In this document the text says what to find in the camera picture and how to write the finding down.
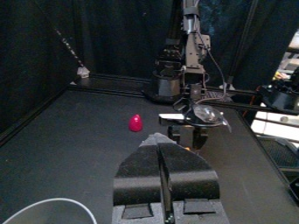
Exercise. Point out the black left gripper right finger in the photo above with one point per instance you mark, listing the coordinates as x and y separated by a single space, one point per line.
191 175

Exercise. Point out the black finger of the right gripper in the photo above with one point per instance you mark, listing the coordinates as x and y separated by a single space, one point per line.
173 134
199 138

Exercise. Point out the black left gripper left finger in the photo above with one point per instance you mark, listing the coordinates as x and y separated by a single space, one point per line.
136 175

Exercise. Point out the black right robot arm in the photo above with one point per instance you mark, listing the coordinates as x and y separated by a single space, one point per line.
176 73

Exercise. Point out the red toy strawberry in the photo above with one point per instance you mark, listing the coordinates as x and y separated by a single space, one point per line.
135 123

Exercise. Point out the black mesh crate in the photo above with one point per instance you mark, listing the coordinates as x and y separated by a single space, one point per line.
280 151

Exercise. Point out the black cloth curtain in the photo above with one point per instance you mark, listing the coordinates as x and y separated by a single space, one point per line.
112 35

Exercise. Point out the black frame rail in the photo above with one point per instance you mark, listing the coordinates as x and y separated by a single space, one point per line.
116 87

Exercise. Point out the white corner bracket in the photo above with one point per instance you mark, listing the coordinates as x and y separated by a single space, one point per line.
83 72

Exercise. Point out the thin diagonal frame rod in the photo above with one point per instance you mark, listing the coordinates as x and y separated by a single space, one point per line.
69 48

